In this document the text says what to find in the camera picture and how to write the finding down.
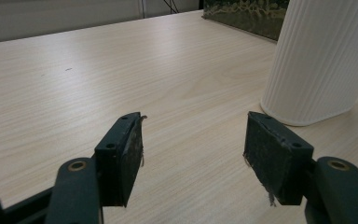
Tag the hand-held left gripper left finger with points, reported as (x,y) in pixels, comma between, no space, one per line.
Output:
(118,161)

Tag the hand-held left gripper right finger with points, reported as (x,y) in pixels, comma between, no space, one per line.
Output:
(273,158)

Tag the white ribbed container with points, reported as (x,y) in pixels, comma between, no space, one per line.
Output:
(320,59)

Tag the dark green patterned box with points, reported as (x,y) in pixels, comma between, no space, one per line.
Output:
(245,15)

